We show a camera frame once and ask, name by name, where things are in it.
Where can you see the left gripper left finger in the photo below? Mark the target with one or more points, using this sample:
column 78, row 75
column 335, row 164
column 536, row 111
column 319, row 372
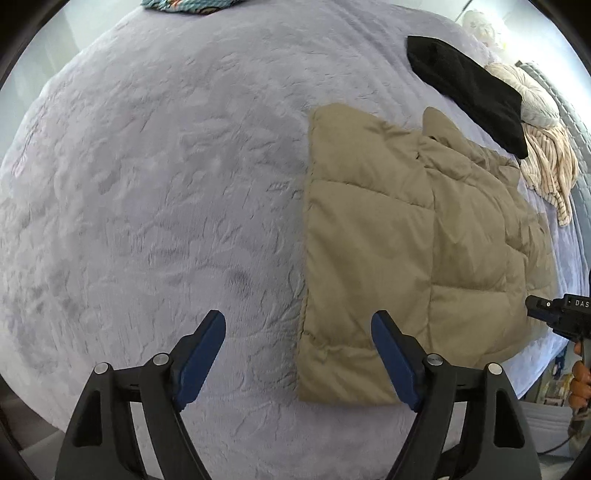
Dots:
column 100, row 441

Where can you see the beige striped garment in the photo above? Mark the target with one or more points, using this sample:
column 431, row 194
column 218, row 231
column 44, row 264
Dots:
column 551, row 167

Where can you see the person's right hand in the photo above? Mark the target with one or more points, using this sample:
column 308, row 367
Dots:
column 580, row 389

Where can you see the grey quilted headboard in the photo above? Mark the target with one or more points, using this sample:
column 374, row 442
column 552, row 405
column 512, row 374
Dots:
column 580, row 141

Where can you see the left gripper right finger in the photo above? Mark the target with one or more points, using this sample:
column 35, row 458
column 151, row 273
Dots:
column 468, row 423

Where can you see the black knit garment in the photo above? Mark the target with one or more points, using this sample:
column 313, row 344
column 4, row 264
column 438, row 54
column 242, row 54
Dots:
column 490, row 102

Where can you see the grey ribbed cushion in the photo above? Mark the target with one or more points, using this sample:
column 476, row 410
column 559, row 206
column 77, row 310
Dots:
column 549, row 428

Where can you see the blue monkey print pillow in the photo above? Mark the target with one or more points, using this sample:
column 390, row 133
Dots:
column 195, row 7

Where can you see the lavender bed sheet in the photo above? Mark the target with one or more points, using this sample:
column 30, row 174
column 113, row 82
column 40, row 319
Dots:
column 161, row 174

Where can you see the cluttered items on nightstand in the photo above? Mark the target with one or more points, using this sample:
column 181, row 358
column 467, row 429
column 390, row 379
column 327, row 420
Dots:
column 552, row 386

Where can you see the beige puffer jacket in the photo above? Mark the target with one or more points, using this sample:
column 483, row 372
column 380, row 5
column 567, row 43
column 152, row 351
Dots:
column 426, row 225

